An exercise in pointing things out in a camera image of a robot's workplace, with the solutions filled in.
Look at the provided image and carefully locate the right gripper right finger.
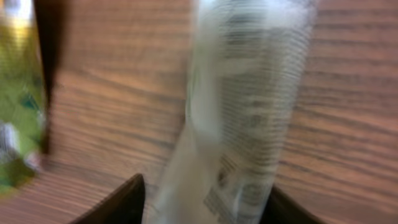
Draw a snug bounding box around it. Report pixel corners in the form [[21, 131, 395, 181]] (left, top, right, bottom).
[[261, 185, 325, 224]]

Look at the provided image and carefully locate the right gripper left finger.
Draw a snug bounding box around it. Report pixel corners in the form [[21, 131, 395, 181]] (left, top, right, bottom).
[[72, 174, 146, 224]]

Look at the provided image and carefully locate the green tea carton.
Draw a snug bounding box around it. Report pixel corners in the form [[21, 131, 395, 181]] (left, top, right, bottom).
[[1, 12, 47, 197]]

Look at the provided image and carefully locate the white tube gold cap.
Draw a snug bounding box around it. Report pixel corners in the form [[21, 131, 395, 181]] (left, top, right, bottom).
[[147, 0, 317, 224]]

